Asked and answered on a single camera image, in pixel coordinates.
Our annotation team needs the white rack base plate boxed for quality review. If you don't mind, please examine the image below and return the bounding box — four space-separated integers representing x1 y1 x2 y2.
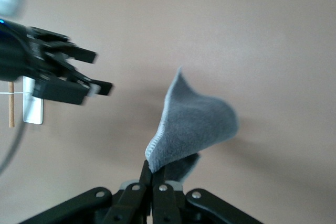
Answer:
23 76 44 125

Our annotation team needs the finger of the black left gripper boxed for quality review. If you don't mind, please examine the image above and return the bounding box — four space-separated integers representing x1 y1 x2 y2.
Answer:
47 56 114 97

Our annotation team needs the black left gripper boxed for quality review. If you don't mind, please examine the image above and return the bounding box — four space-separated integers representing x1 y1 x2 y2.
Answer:
0 20 98 82

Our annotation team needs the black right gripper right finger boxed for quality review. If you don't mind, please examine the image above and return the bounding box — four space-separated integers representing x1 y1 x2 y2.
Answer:
151 167 263 224

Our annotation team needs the wooden rack rod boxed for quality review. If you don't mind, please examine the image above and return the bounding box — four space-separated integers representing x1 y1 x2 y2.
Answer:
8 81 15 128

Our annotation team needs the brown table cover sheet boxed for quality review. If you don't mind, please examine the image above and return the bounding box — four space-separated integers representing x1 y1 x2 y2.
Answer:
0 0 336 224

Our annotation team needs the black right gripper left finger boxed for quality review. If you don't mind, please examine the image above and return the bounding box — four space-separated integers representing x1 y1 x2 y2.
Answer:
18 159 154 224

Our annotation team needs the grey microfibre towel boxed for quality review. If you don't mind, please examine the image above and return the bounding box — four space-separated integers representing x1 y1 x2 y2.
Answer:
145 66 240 183

